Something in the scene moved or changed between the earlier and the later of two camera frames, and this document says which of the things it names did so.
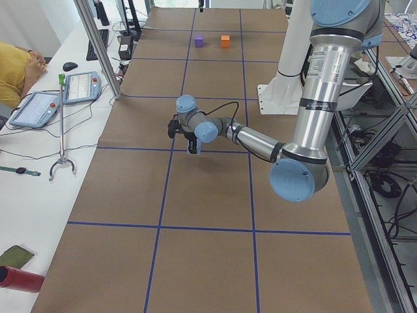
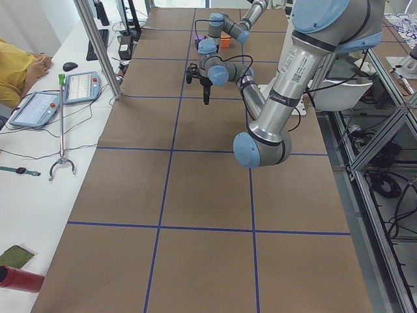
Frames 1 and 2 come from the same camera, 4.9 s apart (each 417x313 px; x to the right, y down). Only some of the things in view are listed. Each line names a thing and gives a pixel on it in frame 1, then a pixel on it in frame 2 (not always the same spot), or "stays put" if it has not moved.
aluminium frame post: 90,24 stays put
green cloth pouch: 15,257 stays put
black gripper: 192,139 → 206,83
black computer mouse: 68,66 stays put
